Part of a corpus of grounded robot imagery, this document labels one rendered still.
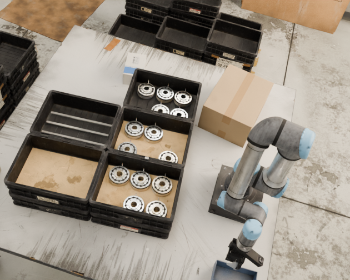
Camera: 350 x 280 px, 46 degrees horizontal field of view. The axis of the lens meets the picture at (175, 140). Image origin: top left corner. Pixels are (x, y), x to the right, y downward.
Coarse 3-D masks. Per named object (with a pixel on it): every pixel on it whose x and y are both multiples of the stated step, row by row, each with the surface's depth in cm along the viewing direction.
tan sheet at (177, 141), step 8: (144, 128) 229; (120, 136) 224; (168, 136) 228; (176, 136) 229; (184, 136) 229; (136, 144) 222; (144, 144) 223; (152, 144) 224; (160, 144) 224; (168, 144) 225; (176, 144) 225; (184, 144) 226; (144, 152) 220; (152, 152) 221; (160, 152) 221; (176, 152) 222; (168, 160) 219
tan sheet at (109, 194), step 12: (108, 168) 212; (108, 180) 208; (108, 192) 204; (120, 192) 204; (132, 192) 205; (144, 192) 206; (120, 204) 201; (144, 204) 202; (168, 204) 204; (168, 216) 200
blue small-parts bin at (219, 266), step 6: (216, 264) 194; (222, 264) 198; (216, 270) 199; (222, 270) 200; (228, 270) 200; (234, 270) 199; (240, 270) 198; (246, 270) 195; (252, 270) 194; (216, 276) 198; (222, 276) 198; (228, 276) 198; (234, 276) 199; (240, 276) 199; (246, 276) 199; (252, 276) 199
